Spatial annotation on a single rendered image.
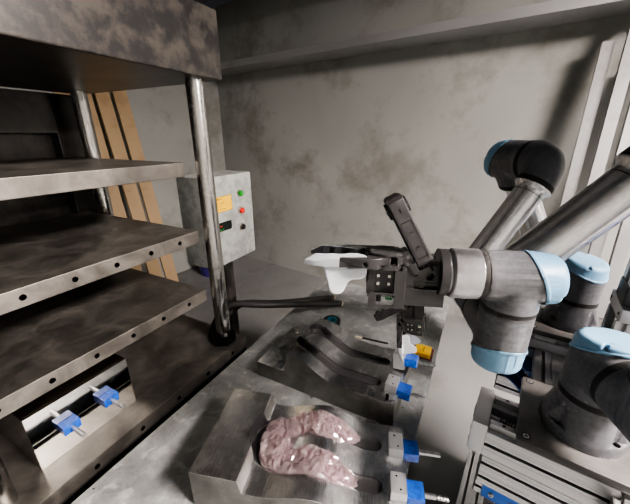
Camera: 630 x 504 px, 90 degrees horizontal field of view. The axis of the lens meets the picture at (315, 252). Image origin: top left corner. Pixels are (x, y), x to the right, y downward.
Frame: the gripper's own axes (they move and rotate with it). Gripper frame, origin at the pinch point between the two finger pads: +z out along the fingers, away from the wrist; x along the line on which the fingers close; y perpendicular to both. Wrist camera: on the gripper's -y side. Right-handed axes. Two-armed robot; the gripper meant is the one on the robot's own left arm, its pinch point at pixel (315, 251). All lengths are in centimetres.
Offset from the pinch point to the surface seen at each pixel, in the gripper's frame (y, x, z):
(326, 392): 56, 42, 2
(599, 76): -77, 185, -145
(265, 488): 58, 8, 12
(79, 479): 68, 11, 65
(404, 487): 56, 13, -20
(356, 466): 58, 18, -9
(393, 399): 52, 37, -19
